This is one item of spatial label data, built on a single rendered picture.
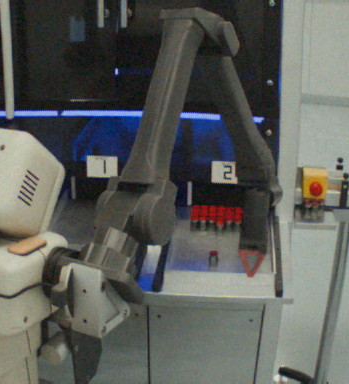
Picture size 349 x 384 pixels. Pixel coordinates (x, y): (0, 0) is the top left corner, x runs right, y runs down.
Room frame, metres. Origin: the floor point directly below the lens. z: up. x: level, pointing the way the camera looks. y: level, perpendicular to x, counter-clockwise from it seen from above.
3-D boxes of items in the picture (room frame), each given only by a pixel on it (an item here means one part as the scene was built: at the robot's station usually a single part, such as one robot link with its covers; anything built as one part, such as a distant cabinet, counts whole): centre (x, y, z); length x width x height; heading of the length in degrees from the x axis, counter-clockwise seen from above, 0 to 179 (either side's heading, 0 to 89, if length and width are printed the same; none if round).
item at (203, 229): (1.58, -0.15, 0.90); 0.18 x 0.02 x 0.05; 84
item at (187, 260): (1.49, -0.14, 0.90); 0.34 x 0.26 x 0.04; 174
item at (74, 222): (1.62, 0.19, 0.90); 0.34 x 0.26 x 0.04; 174
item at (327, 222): (1.71, -0.43, 0.87); 0.14 x 0.13 x 0.02; 174
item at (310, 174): (1.67, -0.41, 0.99); 0.08 x 0.07 x 0.07; 174
